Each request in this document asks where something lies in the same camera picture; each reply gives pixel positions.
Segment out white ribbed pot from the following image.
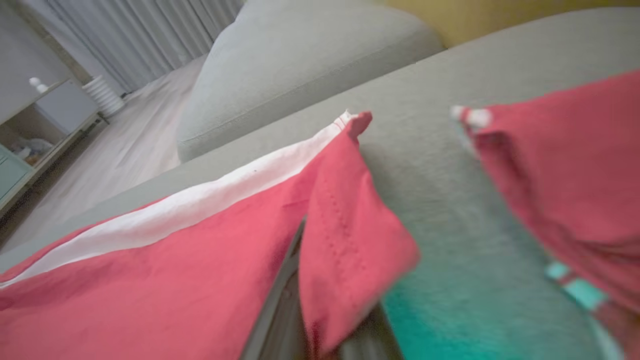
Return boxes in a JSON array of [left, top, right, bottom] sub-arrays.
[[81, 75, 126, 119]]

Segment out yellow sofa backrest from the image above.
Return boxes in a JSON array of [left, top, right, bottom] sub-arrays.
[[385, 0, 640, 48]]

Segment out pale toy bundle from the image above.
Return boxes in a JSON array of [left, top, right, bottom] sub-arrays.
[[10, 137, 53, 166]]

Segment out grey pleated curtain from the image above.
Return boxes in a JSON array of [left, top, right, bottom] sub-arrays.
[[20, 0, 246, 96]]

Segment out grey fabric ottoman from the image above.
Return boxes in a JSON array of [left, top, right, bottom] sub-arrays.
[[0, 7, 640, 360]]

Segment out beige and mint TV cabinet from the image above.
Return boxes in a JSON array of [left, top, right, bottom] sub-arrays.
[[0, 77, 103, 216]]

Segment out grey fabric sofa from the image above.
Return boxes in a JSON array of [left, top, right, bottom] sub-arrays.
[[176, 0, 446, 163]]

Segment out red white-striped basketball shorts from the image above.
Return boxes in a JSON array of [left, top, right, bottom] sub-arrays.
[[0, 111, 421, 360]]

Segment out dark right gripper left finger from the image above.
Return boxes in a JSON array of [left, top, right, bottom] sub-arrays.
[[242, 220, 306, 360]]

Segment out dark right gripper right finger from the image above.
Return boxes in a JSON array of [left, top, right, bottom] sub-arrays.
[[340, 305, 404, 360]]

